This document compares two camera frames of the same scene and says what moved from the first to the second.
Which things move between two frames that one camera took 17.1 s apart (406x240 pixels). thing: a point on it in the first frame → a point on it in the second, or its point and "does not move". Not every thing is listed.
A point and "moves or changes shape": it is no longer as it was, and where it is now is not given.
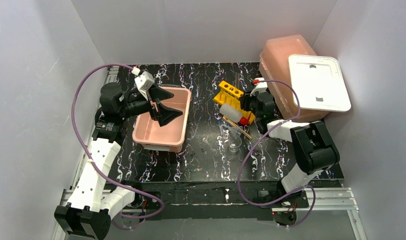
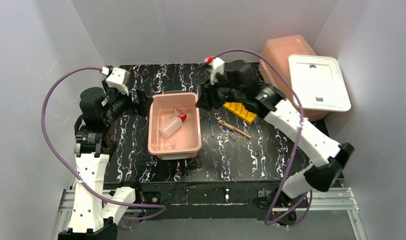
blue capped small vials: x=224 y=124 → x=210 y=124
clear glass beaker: x=234 y=142 → x=170 y=145
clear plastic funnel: x=234 y=133 → x=180 y=110
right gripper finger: x=253 y=107 → x=216 y=101
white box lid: x=319 y=82 does not move
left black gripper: x=155 y=108 → x=137 y=101
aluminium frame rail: x=321 y=199 does not move
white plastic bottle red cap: x=231 y=111 → x=172 y=126
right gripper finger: x=245 y=101 → x=206 y=98
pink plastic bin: x=146 y=131 moves or changes shape
